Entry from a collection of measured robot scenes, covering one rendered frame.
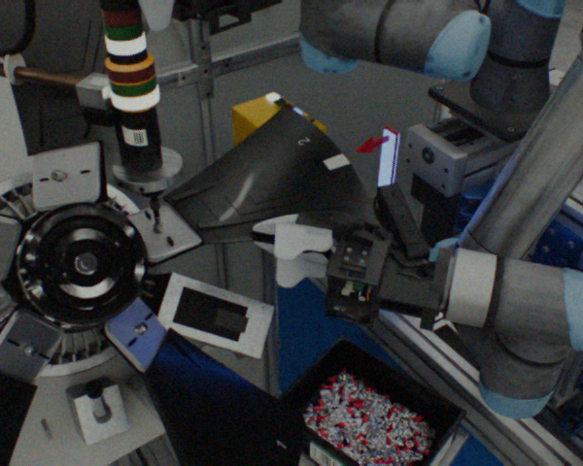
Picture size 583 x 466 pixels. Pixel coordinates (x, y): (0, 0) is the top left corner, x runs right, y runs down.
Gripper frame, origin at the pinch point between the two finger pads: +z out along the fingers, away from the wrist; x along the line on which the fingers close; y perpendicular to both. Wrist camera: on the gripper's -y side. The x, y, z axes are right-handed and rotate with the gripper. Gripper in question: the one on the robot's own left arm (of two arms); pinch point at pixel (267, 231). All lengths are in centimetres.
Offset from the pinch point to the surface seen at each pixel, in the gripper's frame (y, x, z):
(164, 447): -17, 113, 43
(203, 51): -71, 22, 41
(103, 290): 15.1, -3.8, 11.3
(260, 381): -49, 124, 28
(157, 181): 5.2, -9.9, 9.0
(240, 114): -40.3, 15.1, 20.1
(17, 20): -6.9, -18.2, 30.4
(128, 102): 4.1, -18.1, 10.8
